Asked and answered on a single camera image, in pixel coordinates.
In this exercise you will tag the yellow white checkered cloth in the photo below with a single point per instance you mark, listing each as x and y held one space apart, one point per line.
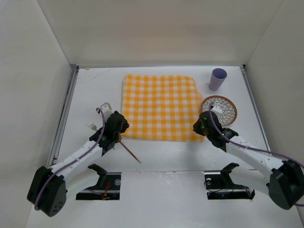
162 108

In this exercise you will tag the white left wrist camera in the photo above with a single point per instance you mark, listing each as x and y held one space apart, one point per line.
106 110

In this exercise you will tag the right aluminium table rail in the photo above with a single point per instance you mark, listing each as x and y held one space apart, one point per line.
243 71

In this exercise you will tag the metal fork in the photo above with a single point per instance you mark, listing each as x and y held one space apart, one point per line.
92 126

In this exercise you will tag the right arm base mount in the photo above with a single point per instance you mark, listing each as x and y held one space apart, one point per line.
220 187

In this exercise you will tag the left aluminium table rail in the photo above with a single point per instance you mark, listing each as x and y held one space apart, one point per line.
55 148

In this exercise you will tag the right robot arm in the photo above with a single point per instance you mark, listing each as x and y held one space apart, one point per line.
283 177

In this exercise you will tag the copper spoon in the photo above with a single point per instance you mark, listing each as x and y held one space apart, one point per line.
131 153

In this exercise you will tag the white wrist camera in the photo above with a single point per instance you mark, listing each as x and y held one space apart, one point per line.
106 110
217 110

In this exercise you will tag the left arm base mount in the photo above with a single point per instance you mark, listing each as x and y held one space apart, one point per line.
107 188

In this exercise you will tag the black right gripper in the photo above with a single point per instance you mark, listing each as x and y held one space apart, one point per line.
198 126

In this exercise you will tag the floral patterned ceramic plate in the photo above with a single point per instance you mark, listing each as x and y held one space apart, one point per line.
228 113

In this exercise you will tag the aluminium table rail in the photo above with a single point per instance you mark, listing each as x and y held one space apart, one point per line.
55 148
243 71

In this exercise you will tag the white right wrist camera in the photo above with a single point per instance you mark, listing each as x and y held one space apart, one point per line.
217 110

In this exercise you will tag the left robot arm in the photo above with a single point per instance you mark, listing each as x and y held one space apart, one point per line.
51 186

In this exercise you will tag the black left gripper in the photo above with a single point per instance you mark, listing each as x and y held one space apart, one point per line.
122 124

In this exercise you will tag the lilac plastic cup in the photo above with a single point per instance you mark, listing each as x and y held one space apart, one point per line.
218 76

